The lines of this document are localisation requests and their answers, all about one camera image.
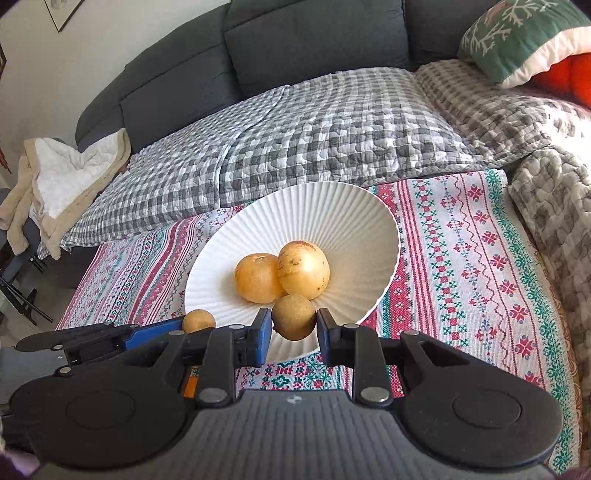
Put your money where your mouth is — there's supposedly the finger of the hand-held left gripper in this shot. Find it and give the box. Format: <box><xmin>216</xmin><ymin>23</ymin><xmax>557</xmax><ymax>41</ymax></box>
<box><xmin>15</xmin><ymin>318</ymin><xmax>186</xmax><ymax>354</ymax></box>
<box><xmin>55</xmin><ymin>347</ymin><xmax>134</xmax><ymax>376</ymax></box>

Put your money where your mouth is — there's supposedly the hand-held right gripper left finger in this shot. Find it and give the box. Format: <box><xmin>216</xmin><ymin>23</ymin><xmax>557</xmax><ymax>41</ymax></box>
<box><xmin>131</xmin><ymin>308</ymin><xmax>273</xmax><ymax>409</ymax></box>

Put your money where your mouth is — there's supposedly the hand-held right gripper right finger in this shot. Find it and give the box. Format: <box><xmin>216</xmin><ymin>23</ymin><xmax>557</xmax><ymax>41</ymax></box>
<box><xmin>316</xmin><ymin>308</ymin><xmax>455</xmax><ymax>409</ymax></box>

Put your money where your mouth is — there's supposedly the small brown round fruit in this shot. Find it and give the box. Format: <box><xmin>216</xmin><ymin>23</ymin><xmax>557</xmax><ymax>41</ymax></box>
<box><xmin>271</xmin><ymin>294</ymin><xmax>318</xmax><ymax>342</ymax></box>
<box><xmin>182</xmin><ymin>309</ymin><xmax>217</xmax><ymax>334</ymax></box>

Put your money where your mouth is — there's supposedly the white ribbed plate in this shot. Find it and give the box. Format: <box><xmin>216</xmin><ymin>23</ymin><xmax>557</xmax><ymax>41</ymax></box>
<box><xmin>184</xmin><ymin>181</ymin><xmax>402</xmax><ymax>366</ymax></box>

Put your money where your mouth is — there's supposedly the yellow spotted round fruit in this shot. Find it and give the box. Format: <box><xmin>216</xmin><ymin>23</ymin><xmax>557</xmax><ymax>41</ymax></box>
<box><xmin>278</xmin><ymin>241</ymin><xmax>331</xmax><ymax>301</ymax></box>

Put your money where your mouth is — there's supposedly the patterned woven tablecloth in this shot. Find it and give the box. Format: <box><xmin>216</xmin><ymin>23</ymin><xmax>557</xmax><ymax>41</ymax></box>
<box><xmin>55</xmin><ymin>168</ymin><xmax>583</xmax><ymax>476</ymax></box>

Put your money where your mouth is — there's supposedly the beige and white blanket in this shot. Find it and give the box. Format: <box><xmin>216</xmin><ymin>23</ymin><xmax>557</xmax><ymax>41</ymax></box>
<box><xmin>0</xmin><ymin>128</ymin><xmax>133</xmax><ymax>260</ymax></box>

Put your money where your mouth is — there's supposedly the grey checked quilt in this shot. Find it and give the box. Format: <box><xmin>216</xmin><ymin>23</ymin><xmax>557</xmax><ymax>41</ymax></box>
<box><xmin>37</xmin><ymin>67</ymin><xmax>490</xmax><ymax>259</ymax></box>

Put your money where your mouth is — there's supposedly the beige checked quilt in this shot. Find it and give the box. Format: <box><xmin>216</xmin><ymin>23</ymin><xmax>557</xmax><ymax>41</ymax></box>
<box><xmin>416</xmin><ymin>59</ymin><xmax>591</xmax><ymax>370</ymax></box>

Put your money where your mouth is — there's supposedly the dark grey sofa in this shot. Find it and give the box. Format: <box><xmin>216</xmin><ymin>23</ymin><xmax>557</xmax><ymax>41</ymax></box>
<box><xmin>75</xmin><ymin>0</ymin><xmax>467</xmax><ymax>155</ymax></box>

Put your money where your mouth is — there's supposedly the green patterned pillow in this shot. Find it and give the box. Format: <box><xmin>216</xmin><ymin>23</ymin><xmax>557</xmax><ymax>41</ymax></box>
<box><xmin>457</xmin><ymin>0</ymin><xmax>588</xmax><ymax>89</ymax></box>

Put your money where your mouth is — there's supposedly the orange cushion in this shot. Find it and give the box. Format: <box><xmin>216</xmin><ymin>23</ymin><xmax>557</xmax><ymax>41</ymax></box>
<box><xmin>531</xmin><ymin>53</ymin><xmax>591</xmax><ymax>112</ymax></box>

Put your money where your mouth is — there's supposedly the black metal frame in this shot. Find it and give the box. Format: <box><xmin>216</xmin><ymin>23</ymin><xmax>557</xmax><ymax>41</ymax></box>
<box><xmin>0</xmin><ymin>187</ymin><xmax>54</xmax><ymax>325</ymax></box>

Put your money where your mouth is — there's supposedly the framed wall picture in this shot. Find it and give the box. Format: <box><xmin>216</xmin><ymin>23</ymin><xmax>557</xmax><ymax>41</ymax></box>
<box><xmin>43</xmin><ymin>0</ymin><xmax>86</xmax><ymax>33</ymax></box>

